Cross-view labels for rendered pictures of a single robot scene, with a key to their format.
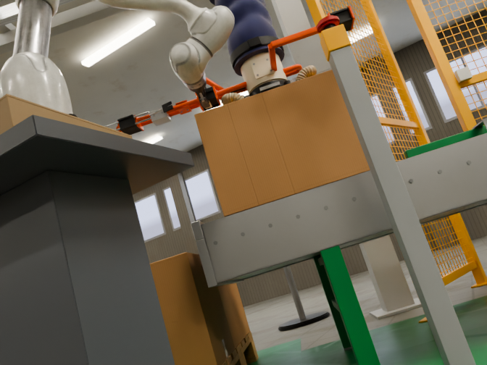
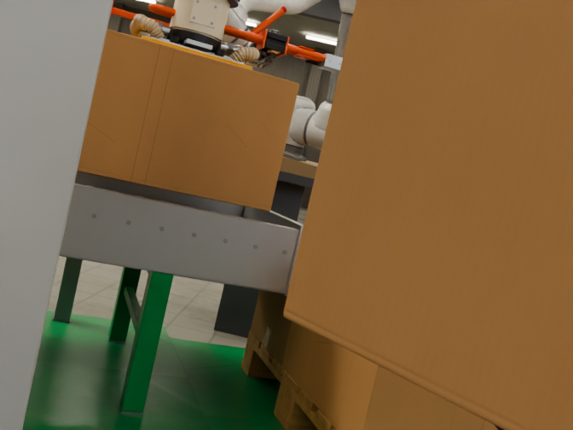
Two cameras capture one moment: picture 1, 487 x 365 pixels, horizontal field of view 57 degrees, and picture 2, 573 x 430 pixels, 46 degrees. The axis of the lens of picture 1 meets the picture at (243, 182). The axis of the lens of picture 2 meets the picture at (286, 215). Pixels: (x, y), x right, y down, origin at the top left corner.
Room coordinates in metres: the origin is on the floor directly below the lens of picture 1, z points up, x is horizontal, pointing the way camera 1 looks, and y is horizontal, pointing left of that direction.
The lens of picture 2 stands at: (3.88, -0.64, 0.75)
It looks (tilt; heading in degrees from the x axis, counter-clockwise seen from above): 3 degrees down; 158
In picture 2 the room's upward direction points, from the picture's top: 13 degrees clockwise
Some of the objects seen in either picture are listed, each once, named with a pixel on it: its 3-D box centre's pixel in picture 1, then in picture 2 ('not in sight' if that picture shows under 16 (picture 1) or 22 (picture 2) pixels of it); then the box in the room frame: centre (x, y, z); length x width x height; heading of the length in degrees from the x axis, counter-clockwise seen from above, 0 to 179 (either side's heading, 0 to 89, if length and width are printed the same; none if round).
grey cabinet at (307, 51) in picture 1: (309, 55); not in sight; (2.63, -0.63, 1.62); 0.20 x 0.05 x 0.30; 87
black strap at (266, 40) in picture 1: (256, 55); not in sight; (1.74, -0.21, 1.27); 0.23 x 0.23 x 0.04
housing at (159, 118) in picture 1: (160, 116); (331, 63); (1.77, 0.25, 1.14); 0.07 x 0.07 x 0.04; 87
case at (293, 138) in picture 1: (288, 153); (178, 124); (1.75, -0.21, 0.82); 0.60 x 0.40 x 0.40; 88
